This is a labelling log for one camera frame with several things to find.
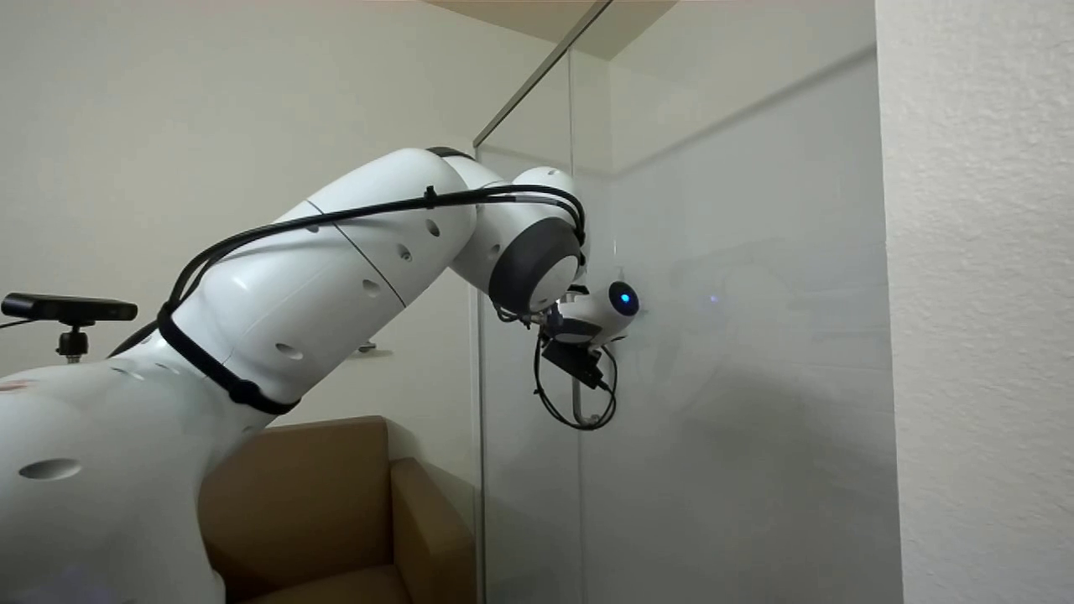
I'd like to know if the brown armchair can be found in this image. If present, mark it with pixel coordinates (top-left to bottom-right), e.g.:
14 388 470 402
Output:
195 413 484 604

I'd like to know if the black camera on stand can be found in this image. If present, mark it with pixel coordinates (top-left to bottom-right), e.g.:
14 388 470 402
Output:
0 288 140 366

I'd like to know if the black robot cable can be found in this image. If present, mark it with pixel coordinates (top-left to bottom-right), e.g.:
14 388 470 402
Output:
107 180 625 438

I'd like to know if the black arm strap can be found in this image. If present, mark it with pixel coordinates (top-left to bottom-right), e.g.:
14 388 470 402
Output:
150 301 302 420

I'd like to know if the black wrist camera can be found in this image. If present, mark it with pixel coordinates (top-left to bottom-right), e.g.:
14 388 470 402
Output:
538 316 617 394

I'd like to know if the metal glass header rail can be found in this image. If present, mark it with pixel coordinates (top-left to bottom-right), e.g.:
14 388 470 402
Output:
470 0 621 156

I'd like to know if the glass shower door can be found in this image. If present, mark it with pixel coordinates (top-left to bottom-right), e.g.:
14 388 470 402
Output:
570 0 908 604

